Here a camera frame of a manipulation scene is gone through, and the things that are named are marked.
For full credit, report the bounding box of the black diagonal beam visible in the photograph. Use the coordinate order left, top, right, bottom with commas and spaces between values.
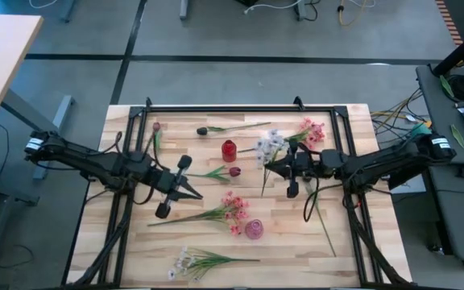
432, 19, 464, 77

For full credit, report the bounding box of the white floor cable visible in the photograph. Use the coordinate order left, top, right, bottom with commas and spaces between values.
242, 0, 304, 15
28, 0, 58, 9

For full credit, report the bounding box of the dark red artificial tulip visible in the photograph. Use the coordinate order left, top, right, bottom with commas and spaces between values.
186, 164, 242, 183

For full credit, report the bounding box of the yellow floor cable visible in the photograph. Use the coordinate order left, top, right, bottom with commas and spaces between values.
338, 0, 368, 27

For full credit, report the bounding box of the teal tape roll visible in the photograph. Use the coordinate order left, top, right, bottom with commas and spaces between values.
411, 122, 433, 140

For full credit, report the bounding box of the pinkish red artificial tulip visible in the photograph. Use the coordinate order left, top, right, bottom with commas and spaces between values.
152, 122, 163, 153

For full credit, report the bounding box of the black aluminium table frame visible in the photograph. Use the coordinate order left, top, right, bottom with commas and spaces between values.
60, 96, 414, 290

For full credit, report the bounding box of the red ribbed glass vase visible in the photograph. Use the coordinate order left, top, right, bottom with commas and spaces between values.
221, 139, 238, 163

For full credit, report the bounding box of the pink artificial flower bunch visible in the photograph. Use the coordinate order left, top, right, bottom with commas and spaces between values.
147, 190, 251, 237
238, 117, 327, 154

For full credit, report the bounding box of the yellow black cable bundle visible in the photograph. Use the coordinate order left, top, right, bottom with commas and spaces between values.
371, 88, 433, 140

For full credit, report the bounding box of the white artificial flower bunch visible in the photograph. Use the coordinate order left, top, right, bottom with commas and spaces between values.
167, 246, 261, 282
255, 128, 290, 198

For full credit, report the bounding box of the pink ribbed glass vase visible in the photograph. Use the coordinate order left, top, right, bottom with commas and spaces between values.
244, 219, 264, 241

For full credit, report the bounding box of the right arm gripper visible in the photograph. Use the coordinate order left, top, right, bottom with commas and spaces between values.
264, 139, 322, 198

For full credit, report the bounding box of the green artificial leaf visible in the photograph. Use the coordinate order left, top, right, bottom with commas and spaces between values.
449, 123, 464, 151
439, 74, 455, 100

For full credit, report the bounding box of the dark grey desk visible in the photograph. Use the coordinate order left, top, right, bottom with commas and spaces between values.
415, 64, 464, 273

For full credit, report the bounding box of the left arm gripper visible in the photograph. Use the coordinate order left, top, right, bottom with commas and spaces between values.
150, 155, 204, 221

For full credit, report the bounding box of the dark purple artificial tulip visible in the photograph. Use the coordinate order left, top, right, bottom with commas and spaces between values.
196, 122, 272, 136
304, 180, 337, 258

